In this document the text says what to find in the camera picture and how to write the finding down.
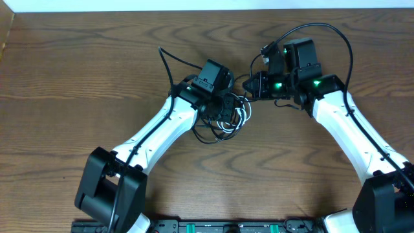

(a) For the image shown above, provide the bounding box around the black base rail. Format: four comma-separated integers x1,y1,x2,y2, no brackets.
71,216,324,233

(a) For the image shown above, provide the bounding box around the thin black usb cable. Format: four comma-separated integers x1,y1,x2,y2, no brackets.
191,53,269,145

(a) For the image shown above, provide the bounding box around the cardboard box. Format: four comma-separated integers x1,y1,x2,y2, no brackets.
0,0,15,57

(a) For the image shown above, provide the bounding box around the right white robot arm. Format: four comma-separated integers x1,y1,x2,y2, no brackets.
243,38,413,232

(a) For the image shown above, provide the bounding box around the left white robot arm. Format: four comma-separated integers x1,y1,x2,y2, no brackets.
74,60,234,232

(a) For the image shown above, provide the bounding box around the white usb cable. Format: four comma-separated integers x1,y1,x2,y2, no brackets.
216,93,252,134

